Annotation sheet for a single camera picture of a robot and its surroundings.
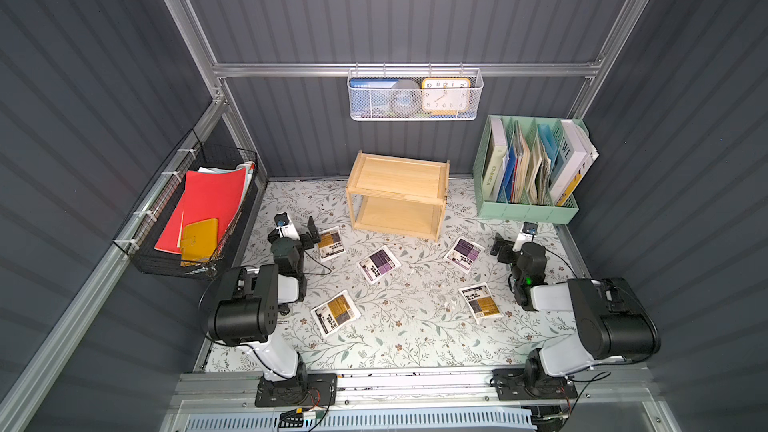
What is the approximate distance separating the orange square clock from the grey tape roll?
3 centimetres

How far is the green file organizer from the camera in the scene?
3.17ft

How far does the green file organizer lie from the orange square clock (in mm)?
176

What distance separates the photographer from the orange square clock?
89cm

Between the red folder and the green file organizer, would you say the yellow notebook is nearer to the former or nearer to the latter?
the red folder

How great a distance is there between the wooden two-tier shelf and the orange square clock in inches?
6.5

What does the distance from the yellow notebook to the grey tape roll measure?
585 mm

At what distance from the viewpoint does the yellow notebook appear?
0.67 m
